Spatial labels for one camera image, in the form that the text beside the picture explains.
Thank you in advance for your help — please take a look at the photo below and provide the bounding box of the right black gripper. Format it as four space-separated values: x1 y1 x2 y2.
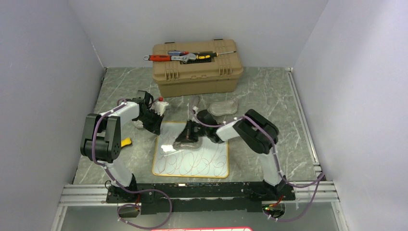
178 121 211 145

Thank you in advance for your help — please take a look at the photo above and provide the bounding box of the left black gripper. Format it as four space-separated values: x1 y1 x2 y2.
137 110 165 136

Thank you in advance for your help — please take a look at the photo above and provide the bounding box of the dark brown scrubbing pad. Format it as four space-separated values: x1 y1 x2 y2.
172 138 203 150

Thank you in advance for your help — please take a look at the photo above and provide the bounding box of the yellow framed whiteboard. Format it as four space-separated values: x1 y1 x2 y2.
152 121 229 179

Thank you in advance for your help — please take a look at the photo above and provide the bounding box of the grey mesh scrubbing pad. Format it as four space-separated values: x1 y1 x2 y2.
208 99 238 116

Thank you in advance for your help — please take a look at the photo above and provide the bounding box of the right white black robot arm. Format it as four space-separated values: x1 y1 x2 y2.
172 109 286 200

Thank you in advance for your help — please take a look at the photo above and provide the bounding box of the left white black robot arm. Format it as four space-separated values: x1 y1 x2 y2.
80 90 169 202

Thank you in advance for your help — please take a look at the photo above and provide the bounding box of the grey scrubbing pad left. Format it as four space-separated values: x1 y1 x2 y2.
132 120 144 129

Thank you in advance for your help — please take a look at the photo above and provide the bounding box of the yellow bone shaped sponge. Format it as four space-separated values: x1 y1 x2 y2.
121 138 132 148

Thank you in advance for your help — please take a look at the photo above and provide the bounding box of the tan plastic toolbox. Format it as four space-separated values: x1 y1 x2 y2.
152 39 243 97

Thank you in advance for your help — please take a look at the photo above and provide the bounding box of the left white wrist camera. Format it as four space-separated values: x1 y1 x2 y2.
151 96 169 116

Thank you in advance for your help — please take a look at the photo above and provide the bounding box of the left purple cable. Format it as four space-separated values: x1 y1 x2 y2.
91 98 173 230

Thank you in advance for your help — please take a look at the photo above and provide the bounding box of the black aluminium base frame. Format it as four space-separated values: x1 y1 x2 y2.
59 181 340 215

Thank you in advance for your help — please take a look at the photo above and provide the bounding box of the red handled adjustable wrench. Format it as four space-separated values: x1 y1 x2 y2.
143 53 197 63

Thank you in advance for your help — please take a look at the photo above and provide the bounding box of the yellow black handled screwdriver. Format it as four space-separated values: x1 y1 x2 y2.
195 51 236 60

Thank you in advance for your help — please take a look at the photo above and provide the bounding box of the blue red handled screwdriver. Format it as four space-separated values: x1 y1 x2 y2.
167 50 190 56

